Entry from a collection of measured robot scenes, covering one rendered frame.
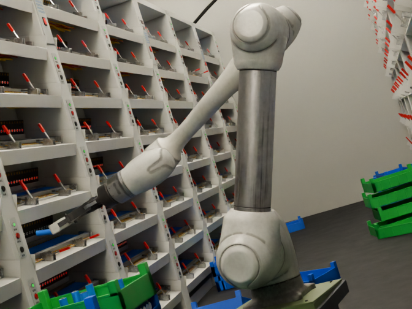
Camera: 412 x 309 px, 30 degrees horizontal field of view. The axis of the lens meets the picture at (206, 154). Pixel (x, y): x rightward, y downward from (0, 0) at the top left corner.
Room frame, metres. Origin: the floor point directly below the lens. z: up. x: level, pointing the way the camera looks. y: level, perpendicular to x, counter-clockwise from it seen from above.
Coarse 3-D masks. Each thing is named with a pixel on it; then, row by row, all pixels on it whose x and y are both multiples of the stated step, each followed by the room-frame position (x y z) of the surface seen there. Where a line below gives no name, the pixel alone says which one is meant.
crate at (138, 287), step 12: (144, 264) 1.82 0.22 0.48; (132, 276) 1.85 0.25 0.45; (144, 276) 1.80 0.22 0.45; (96, 288) 1.88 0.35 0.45; (108, 288) 1.66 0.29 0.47; (132, 288) 1.72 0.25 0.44; (144, 288) 1.78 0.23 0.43; (48, 300) 1.91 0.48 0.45; (72, 300) 1.90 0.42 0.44; (108, 300) 1.66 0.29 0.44; (120, 300) 1.65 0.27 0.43; (132, 300) 1.71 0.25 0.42; (144, 300) 1.76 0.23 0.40
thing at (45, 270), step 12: (72, 228) 2.93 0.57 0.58; (84, 228) 2.92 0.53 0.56; (96, 228) 2.91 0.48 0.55; (96, 240) 2.86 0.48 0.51; (72, 252) 2.62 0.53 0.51; (84, 252) 2.70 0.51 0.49; (96, 252) 2.82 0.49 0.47; (36, 264) 2.42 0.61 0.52; (48, 264) 2.42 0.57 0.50; (60, 264) 2.50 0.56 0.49; (72, 264) 2.60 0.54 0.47; (48, 276) 2.41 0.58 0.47
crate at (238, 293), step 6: (240, 294) 2.92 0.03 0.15; (228, 300) 2.92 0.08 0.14; (234, 300) 2.92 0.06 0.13; (240, 300) 2.91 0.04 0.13; (246, 300) 2.98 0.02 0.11; (192, 306) 2.96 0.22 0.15; (204, 306) 2.95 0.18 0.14; (210, 306) 2.94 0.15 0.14; (216, 306) 2.93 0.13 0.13; (222, 306) 2.92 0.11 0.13; (228, 306) 2.92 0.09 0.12; (234, 306) 2.91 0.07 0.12
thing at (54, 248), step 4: (76, 236) 2.82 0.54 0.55; (80, 236) 2.82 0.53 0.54; (84, 236) 2.85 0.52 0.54; (88, 236) 2.90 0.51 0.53; (68, 240) 2.72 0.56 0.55; (56, 244) 2.65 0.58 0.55; (60, 244) 2.65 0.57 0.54; (64, 244) 2.68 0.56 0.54; (68, 244) 2.71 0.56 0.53; (72, 244) 2.75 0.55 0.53; (48, 248) 2.57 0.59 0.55; (52, 248) 2.58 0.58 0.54; (56, 248) 2.61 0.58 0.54; (60, 248) 2.64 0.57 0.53; (40, 252) 2.50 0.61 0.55; (52, 252) 2.58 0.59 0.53; (36, 256) 2.46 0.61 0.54; (40, 256) 2.49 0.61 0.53; (36, 260) 2.43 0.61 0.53; (40, 260) 2.45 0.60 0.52
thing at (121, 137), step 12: (84, 120) 3.51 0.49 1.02; (84, 132) 3.00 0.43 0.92; (96, 132) 3.59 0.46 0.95; (108, 132) 3.52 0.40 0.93; (120, 132) 3.58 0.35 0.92; (132, 132) 3.59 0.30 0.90; (96, 144) 3.12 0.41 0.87; (108, 144) 3.25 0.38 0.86; (120, 144) 3.41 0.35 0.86; (132, 144) 3.58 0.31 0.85
